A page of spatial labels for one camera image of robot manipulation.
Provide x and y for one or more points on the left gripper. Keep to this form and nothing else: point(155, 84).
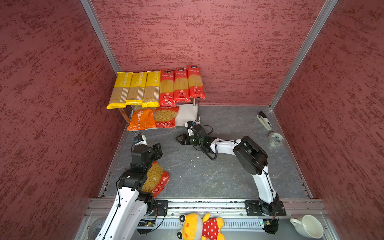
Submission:
point(156, 150)

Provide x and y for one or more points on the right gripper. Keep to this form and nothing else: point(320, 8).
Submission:
point(184, 138)

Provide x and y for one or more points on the red macaroni bag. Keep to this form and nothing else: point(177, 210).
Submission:
point(156, 181)
point(165, 117)

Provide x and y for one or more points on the orange pasta bag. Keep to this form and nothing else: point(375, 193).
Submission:
point(142, 120)

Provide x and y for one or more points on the red spaghetti pack large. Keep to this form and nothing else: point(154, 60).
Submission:
point(167, 88)

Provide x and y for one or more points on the yellow spaghetti pack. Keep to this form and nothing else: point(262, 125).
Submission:
point(152, 90)
point(120, 91)
point(137, 89)

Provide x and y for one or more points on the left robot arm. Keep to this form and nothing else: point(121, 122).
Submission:
point(131, 203)

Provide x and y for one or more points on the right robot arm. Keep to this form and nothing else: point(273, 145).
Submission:
point(250, 155)

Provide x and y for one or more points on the white two-tier shelf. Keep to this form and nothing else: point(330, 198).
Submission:
point(187, 112)

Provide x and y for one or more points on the white black stapler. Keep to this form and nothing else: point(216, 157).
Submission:
point(264, 121)

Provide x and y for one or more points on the grey tape roll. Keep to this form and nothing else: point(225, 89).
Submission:
point(276, 139)

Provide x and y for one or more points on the clear tape roll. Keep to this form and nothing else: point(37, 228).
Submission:
point(95, 228)

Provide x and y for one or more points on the yellow plush toy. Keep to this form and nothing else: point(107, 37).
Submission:
point(197, 228)

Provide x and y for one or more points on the white ceramic cup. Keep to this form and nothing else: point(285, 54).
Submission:
point(308, 226)

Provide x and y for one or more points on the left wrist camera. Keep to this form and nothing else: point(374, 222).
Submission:
point(140, 140)

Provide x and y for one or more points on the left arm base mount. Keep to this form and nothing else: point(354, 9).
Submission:
point(157, 208)

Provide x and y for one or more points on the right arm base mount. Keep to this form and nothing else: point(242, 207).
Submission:
point(262, 209)

